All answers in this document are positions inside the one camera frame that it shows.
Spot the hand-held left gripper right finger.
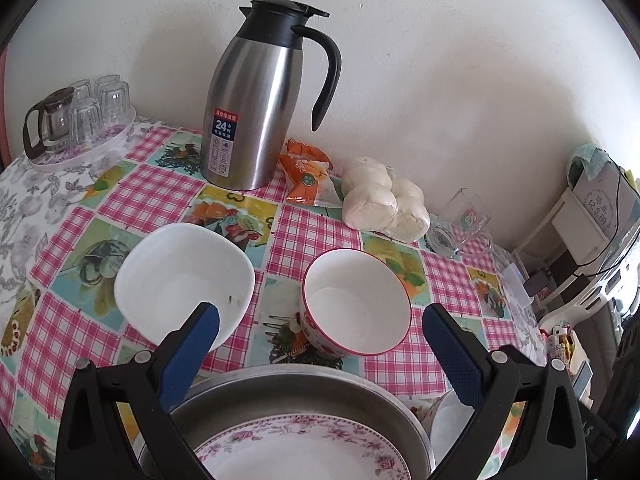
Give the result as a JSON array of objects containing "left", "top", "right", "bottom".
[{"left": 422, "top": 302, "right": 588, "bottom": 480}]

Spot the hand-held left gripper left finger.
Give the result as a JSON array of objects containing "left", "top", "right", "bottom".
[{"left": 55, "top": 301, "right": 221, "bottom": 480}]

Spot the small white bowl red print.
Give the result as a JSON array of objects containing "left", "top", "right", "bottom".
[{"left": 430, "top": 387, "right": 476, "bottom": 466}]

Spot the white square bowl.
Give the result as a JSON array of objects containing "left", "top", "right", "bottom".
[{"left": 114, "top": 223, "right": 256, "bottom": 356}]

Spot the strawberry print bowl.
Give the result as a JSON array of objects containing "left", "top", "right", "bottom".
[{"left": 300, "top": 248, "right": 413, "bottom": 359}]

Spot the large stainless steel plate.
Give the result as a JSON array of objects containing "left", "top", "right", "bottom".
[{"left": 137, "top": 364, "right": 433, "bottom": 480}]

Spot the round floral rim plate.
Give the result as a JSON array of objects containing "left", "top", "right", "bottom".
[{"left": 192, "top": 415, "right": 413, "bottom": 480}]

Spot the white power strip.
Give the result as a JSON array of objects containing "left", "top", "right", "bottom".
[{"left": 501, "top": 262, "right": 536, "bottom": 309}]

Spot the black charger plug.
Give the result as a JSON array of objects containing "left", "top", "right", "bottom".
[{"left": 522, "top": 270, "right": 552, "bottom": 299}]

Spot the clear glass mug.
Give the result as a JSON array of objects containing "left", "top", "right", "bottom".
[{"left": 429, "top": 187, "right": 496, "bottom": 260}]

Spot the white wooden chair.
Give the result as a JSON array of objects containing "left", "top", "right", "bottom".
[{"left": 515, "top": 187, "right": 640, "bottom": 331}]

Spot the bag of white steamed buns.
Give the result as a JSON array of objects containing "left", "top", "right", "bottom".
[{"left": 341, "top": 156, "right": 431, "bottom": 243}]

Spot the pink checked fruit tablecloth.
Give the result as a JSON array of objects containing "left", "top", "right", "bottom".
[{"left": 0, "top": 125, "right": 548, "bottom": 480}]

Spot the orange snack packet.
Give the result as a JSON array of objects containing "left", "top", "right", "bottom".
[
  {"left": 279, "top": 155, "right": 334, "bottom": 207},
  {"left": 285, "top": 139, "right": 327, "bottom": 162}
]

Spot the white printed paper bag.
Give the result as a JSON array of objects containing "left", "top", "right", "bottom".
[{"left": 572, "top": 160, "right": 640, "bottom": 242}]

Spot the white round tray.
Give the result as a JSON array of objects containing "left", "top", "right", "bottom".
[{"left": 27, "top": 105, "right": 137, "bottom": 173}]

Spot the grey floral cloth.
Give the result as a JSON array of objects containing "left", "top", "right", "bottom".
[{"left": 0, "top": 115, "right": 151, "bottom": 266}]

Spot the green cloth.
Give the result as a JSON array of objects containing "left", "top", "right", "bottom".
[{"left": 567, "top": 144, "right": 609, "bottom": 182}]

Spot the stainless steel thermos jug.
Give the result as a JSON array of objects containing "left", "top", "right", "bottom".
[{"left": 200, "top": 0, "right": 343, "bottom": 192}]

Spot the clear drinking glass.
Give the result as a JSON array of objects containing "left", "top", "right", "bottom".
[
  {"left": 95, "top": 75, "right": 133, "bottom": 129},
  {"left": 70, "top": 98, "right": 104, "bottom": 144},
  {"left": 69, "top": 79, "right": 94, "bottom": 105}
]

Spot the pink board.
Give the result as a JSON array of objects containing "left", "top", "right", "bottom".
[{"left": 0, "top": 45, "right": 11, "bottom": 167}]

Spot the glass teapot black handle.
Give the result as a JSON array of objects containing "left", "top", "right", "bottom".
[{"left": 23, "top": 86, "right": 76, "bottom": 161}]

